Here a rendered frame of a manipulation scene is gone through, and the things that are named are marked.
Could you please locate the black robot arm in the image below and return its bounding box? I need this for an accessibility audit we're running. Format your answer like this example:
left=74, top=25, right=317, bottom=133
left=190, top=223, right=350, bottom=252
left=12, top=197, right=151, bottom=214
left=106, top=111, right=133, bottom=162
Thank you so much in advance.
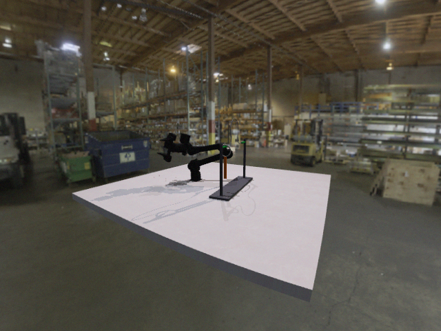
left=164, top=133, right=233, bottom=181

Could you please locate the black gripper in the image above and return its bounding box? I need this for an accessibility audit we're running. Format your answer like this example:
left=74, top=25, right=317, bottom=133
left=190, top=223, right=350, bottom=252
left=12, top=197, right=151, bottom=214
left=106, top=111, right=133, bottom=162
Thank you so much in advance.
left=157, top=133, right=182, bottom=162

